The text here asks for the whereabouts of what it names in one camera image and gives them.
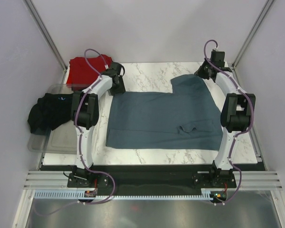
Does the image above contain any blue-grey t-shirt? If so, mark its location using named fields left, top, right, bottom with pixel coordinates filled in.
left=106, top=75, right=223, bottom=151

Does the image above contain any black t-shirt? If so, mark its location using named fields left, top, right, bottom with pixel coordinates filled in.
left=28, top=93, right=73, bottom=133

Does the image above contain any clear plastic bin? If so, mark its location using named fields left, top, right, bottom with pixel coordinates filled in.
left=28, top=84, right=76, bottom=154

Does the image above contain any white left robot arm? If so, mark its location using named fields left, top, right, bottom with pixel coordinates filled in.
left=71, top=62, right=125, bottom=169

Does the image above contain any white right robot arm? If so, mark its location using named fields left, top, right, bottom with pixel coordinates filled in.
left=195, top=49, right=256, bottom=171

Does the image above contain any folded red t-shirt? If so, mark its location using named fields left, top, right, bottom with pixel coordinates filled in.
left=66, top=55, right=113, bottom=91

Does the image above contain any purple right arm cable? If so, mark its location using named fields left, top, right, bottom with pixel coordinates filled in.
left=204, top=39, right=255, bottom=176

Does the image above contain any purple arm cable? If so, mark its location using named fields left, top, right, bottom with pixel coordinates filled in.
left=204, top=39, right=255, bottom=176
left=75, top=48, right=111, bottom=176

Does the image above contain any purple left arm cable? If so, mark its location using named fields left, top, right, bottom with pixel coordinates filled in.
left=75, top=48, right=111, bottom=176

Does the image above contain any aluminium corner frame post right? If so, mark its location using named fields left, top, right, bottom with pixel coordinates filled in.
left=231, top=0, right=275, bottom=69

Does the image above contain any aluminium corner frame post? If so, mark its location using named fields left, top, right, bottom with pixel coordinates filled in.
left=231, top=0, right=275, bottom=69
left=23, top=0, right=67, bottom=71

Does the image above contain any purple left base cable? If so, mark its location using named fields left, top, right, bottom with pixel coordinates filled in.
left=34, top=171, right=117, bottom=217

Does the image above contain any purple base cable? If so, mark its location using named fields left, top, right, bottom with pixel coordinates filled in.
left=34, top=171, right=117, bottom=217
left=210, top=171, right=243, bottom=206

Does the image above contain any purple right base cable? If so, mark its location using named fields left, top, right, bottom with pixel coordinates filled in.
left=210, top=171, right=243, bottom=206

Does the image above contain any aluminium corner frame post left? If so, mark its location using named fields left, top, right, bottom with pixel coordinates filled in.
left=23, top=0, right=67, bottom=71

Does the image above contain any white slotted cable duct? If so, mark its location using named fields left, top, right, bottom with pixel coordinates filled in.
left=34, top=186, right=213, bottom=200

